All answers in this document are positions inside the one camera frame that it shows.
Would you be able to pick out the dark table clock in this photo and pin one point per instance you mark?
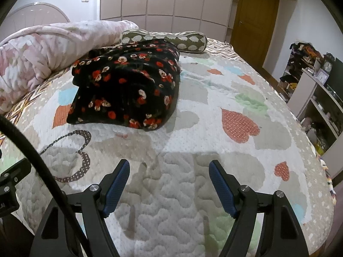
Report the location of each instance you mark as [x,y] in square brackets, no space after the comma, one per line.
[328,64]

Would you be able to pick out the pink arched headboard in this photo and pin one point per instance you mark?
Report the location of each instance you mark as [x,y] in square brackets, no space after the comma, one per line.
[34,13]

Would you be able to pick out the geometric patterned bed sheet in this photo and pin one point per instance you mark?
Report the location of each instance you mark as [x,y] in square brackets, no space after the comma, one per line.
[219,46]

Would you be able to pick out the dark flat screen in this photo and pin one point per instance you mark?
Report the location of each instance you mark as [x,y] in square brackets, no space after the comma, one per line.
[338,75]

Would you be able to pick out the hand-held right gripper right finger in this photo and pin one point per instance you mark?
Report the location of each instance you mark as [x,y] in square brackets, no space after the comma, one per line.
[222,190]

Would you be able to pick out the black floral garment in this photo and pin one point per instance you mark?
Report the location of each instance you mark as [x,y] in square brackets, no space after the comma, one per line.
[126,85]

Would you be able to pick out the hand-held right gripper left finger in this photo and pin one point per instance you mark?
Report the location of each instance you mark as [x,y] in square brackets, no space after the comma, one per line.
[116,190]

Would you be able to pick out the pink fluffy quilt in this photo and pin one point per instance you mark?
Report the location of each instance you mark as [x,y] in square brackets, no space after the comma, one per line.
[40,50]

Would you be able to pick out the brown wooden door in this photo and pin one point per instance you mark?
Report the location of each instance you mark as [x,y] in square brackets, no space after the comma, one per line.
[254,24]

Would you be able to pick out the olive white-dotted pillow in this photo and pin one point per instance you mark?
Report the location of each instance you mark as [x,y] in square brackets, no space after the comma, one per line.
[187,41]

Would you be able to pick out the small picture frame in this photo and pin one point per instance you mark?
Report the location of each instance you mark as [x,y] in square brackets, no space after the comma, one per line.
[322,75]

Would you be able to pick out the heart patterned bedspread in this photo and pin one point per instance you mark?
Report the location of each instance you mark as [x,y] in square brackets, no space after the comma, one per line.
[187,139]

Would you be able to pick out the white shelf unit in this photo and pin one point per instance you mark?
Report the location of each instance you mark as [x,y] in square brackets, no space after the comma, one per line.
[305,91]

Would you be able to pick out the pale panelled wardrobe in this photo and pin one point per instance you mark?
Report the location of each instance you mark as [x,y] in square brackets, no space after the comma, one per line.
[166,2]

